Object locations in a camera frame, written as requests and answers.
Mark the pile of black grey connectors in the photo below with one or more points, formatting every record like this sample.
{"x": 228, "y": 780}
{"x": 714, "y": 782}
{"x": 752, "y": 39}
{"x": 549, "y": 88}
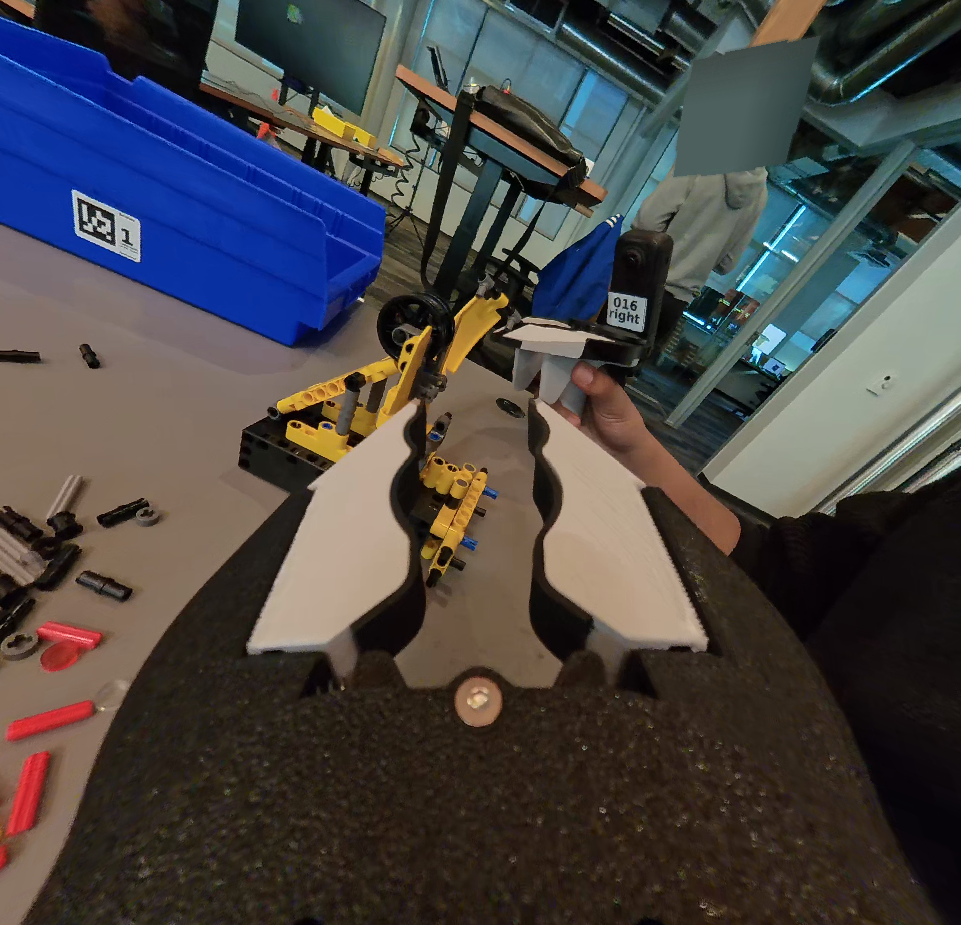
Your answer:
{"x": 56, "y": 557}

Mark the red translucent round piece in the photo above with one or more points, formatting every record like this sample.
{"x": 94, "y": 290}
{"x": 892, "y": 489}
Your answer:
{"x": 58, "y": 656}

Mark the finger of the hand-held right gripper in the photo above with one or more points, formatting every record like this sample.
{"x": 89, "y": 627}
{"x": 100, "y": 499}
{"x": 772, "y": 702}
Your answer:
{"x": 548, "y": 337}
{"x": 554, "y": 377}

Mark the blue cloth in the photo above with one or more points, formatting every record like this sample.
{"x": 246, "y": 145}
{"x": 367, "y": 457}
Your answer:
{"x": 578, "y": 279}

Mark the standing desk with black legs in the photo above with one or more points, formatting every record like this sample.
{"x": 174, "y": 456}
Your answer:
{"x": 488, "y": 197}

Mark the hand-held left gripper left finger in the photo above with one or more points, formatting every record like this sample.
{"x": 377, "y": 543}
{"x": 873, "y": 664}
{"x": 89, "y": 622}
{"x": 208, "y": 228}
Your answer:
{"x": 338, "y": 534}

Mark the yellow box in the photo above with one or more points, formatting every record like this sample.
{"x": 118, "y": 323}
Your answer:
{"x": 342, "y": 125}

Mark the person's right forearm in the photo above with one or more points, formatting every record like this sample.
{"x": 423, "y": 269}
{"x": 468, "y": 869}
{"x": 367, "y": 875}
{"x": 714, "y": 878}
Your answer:
{"x": 698, "y": 504}

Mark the black office chair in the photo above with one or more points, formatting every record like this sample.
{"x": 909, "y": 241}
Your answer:
{"x": 518, "y": 264}

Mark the person's right hand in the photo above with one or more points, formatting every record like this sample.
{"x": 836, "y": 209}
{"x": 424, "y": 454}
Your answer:
{"x": 615, "y": 422}

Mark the yellow black toy brick model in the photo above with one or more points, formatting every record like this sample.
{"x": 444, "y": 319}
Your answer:
{"x": 323, "y": 396}

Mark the clear round piece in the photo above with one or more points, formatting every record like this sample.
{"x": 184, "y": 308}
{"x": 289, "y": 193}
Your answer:
{"x": 111, "y": 694}

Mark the grey toy bushing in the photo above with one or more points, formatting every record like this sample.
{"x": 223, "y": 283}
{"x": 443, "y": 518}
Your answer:
{"x": 148, "y": 517}
{"x": 19, "y": 646}

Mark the dark computer monitor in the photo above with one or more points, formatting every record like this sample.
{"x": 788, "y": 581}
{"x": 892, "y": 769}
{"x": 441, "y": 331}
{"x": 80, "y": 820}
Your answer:
{"x": 127, "y": 24}
{"x": 315, "y": 39}

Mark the red toy axle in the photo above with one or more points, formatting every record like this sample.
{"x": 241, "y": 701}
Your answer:
{"x": 49, "y": 721}
{"x": 69, "y": 634}
{"x": 28, "y": 794}

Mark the blue plastic storage bin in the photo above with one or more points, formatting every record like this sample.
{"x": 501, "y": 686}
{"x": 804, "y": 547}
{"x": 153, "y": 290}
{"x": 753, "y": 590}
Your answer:
{"x": 225, "y": 212}

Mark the wooden desk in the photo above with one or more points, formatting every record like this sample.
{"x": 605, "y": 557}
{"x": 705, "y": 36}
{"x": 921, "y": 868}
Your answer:
{"x": 285, "y": 118}

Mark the black bag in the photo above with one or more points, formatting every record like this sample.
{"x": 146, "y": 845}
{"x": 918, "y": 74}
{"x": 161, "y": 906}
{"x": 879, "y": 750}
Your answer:
{"x": 533, "y": 125}

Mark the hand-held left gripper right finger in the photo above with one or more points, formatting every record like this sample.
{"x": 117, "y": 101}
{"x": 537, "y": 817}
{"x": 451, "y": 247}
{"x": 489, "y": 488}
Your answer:
{"x": 615, "y": 549}

